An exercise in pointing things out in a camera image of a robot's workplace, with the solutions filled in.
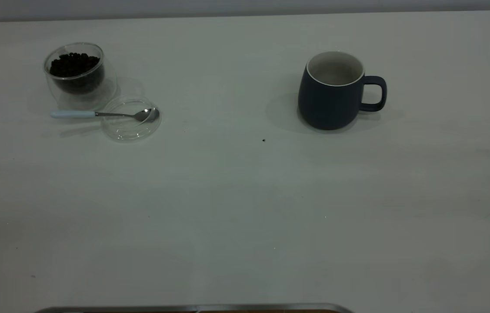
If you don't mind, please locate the double-wall clear glass cup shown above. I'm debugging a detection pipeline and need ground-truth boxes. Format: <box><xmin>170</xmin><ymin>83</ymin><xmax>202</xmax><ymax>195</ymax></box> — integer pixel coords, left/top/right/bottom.
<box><xmin>43</xmin><ymin>42</ymin><xmax>118</xmax><ymax>111</ymax></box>

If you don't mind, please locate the metal spoon with white handle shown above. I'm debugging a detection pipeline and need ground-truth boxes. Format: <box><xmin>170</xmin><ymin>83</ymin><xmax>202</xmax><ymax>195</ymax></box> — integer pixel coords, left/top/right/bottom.
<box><xmin>50</xmin><ymin>108</ymin><xmax>160</xmax><ymax>123</ymax></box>

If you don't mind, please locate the round clear glass lid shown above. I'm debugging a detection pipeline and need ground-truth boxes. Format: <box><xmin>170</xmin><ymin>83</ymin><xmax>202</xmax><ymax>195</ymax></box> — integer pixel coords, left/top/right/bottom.
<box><xmin>100</xmin><ymin>97</ymin><xmax>162</xmax><ymax>142</ymax></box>

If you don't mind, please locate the dark grey ceramic mug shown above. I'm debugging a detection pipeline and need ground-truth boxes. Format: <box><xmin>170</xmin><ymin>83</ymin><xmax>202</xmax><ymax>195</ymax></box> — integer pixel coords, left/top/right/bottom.
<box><xmin>298</xmin><ymin>51</ymin><xmax>388</xmax><ymax>131</ymax></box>

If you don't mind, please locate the pile of coffee beans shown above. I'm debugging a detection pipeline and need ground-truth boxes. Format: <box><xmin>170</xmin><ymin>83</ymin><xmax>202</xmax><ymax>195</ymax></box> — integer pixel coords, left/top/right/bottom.
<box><xmin>49</xmin><ymin>52</ymin><xmax>105</xmax><ymax>94</ymax></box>

